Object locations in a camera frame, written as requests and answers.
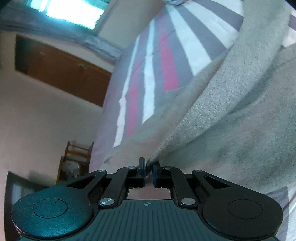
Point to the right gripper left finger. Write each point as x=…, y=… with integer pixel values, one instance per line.
x=120, y=182

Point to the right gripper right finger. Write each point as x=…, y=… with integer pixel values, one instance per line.
x=174, y=180

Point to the grey fleece pants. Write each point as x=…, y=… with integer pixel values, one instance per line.
x=236, y=118

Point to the small wooden chair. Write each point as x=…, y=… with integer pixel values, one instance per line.
x=74, y=163

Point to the brown wooden door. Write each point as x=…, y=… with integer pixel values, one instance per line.
x=62, y=70

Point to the striped pink grey bed sheet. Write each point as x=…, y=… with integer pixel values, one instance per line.
x=178, y=43

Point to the green window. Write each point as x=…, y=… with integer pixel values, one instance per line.
x=85, y=13

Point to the grey blue left curtain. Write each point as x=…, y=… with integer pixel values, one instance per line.
x=19, y=18

